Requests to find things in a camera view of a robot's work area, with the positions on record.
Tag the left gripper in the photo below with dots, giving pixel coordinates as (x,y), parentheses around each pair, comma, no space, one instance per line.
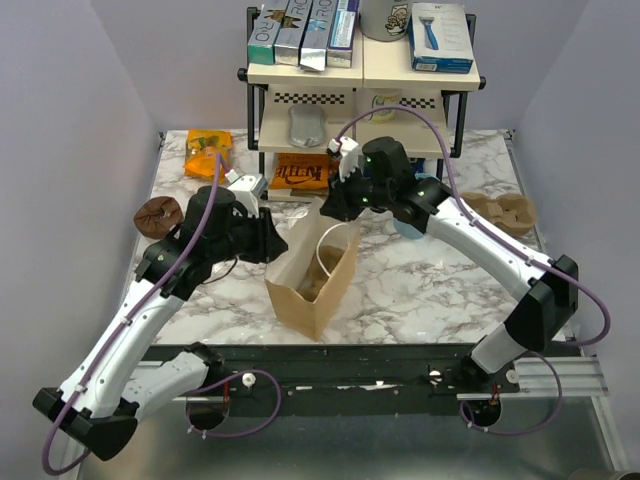
(268,241)

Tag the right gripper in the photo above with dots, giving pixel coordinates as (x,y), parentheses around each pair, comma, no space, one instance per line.
(337,205)

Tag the brown paper bag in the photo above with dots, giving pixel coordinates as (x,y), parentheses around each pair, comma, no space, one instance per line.
(284,275)

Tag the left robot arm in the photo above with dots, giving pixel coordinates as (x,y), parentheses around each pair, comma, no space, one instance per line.
(100,405)

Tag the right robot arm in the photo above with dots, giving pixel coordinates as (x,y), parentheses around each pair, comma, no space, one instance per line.
(541,286)

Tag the orange Kettle chips bag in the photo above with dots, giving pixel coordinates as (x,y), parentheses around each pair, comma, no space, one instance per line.
(298,176)

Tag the blue plastic cup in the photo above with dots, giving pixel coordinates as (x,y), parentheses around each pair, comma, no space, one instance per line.
(410,230)

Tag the grey sponge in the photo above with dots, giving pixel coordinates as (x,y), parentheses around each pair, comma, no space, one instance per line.
(306,126)

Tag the two-tier shelf rack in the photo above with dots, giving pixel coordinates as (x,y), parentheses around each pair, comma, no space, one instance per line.
(420,116)

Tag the white printed cup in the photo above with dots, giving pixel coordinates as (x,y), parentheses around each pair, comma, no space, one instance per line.
(380,100)

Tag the orange snack bag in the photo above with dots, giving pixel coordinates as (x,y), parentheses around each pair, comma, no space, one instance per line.
(201,150)

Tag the blue silver toothpaste box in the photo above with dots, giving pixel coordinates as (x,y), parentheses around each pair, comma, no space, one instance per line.
(317,35)

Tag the purple white toothpaste box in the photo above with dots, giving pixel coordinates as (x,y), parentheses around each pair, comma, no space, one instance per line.
(341,40)

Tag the teal toothpaste box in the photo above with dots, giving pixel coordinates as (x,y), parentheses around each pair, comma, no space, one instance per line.
(261,44)

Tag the blue razor box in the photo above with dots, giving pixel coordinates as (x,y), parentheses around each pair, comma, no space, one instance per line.
(439,39)

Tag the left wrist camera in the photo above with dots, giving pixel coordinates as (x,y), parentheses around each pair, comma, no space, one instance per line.
(248,190)

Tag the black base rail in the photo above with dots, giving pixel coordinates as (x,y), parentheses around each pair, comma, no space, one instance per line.
(350,380)

